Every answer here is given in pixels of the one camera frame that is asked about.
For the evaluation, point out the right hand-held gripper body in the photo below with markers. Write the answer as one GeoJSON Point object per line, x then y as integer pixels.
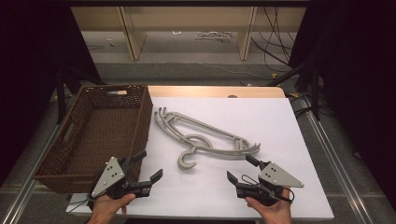
{"type": "Point", "coordinates": [274, 179]}

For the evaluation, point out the person's right hand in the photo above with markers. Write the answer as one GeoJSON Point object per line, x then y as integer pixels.
{"type": "Point", "coordinates": [271, 211]}

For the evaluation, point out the aluminium rail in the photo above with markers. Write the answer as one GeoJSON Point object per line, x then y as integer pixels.
{"type": "Point", "coordinates": [339, 165]}
{"type": "Point", "coordinates": [25, 189]}

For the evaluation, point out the light wooden shelf unit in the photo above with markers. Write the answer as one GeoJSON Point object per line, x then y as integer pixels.
{"type": "Point", "coordinates": [186, 18]}

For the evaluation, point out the brown wicker basket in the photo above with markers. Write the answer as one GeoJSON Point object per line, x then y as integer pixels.
{"type": "Point", "coordinates": [102, 130]}

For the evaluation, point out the black metal stand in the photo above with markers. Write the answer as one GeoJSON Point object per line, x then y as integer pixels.
{"type": "Point", "coordinates": [61, 96]}
{"type": "Point", "coordinates": [314, 90]}

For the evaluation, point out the person's left hand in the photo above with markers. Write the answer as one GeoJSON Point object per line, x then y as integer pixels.
{"type": "Point", "coordinates": [107, 208]}

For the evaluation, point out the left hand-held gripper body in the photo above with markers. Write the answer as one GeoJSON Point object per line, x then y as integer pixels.
{"type": "Point", "coordinates": [109, 177]}

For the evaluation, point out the white board mat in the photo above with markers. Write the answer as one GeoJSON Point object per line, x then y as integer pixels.
{"type": "Point", "coordinates": [211, 186]}

